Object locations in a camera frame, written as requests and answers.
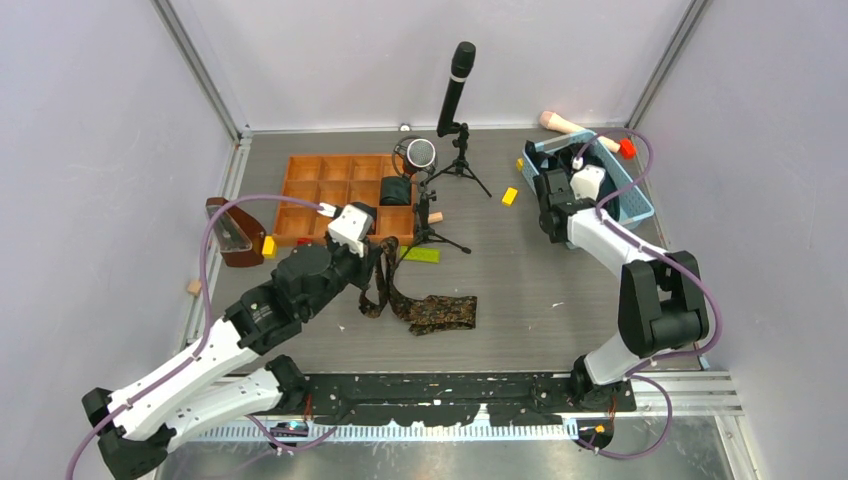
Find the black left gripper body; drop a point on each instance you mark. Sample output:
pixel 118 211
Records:
pixel 347 267

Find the black key pattern tie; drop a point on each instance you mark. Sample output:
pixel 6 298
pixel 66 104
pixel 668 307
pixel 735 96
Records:
pixel 431 314

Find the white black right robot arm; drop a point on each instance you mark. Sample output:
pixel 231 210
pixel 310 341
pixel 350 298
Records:
pixel 660 309

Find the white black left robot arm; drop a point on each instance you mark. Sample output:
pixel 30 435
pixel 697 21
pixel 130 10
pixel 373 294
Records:
pixel 138 426

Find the yellow block by metronome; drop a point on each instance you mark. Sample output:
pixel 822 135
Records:
pixel 269 248

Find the lime green flat brick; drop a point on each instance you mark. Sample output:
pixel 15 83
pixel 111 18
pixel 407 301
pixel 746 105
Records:
pixel 420 254

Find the small black tripod stand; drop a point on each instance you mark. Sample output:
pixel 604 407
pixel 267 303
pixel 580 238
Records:
pixel 424 233

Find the orange wooden compartment tray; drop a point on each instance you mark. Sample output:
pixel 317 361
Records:
pixel 338 180

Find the rolled dark green tie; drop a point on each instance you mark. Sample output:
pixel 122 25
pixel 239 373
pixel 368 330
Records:
pixel 395 191

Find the brown wooden metronome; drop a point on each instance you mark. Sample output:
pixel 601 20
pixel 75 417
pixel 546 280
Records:
pixel 240 238

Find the round silver mesh microphone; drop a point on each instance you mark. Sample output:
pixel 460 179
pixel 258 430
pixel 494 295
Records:
pixel 413 154

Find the small wooden cube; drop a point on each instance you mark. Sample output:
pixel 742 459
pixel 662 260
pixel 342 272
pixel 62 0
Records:
pixel 194 288

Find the yellow toy brick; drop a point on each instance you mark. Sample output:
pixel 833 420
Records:
pixel 509 196

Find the black handheld microphone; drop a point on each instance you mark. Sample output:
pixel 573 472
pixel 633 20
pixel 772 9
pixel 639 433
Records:
pixel 462 63

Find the beige wooden pestle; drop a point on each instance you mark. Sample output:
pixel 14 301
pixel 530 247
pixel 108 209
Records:
pixel 553 121

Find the light blue plastic basket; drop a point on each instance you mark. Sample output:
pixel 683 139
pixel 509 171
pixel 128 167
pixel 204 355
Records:
pixel 630 207

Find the red block at corner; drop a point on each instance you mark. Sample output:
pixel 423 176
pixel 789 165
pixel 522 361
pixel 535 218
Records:
pixel 627 148

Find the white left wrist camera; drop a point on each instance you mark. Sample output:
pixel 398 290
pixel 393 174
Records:
pixel 350 226

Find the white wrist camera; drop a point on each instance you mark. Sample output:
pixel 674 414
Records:
pixel 350 226
pixel 587 183

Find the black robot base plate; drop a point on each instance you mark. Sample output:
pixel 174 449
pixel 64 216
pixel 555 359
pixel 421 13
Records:
pixel 451 399

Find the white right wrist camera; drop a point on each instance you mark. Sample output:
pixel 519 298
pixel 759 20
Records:
pixel 587 183

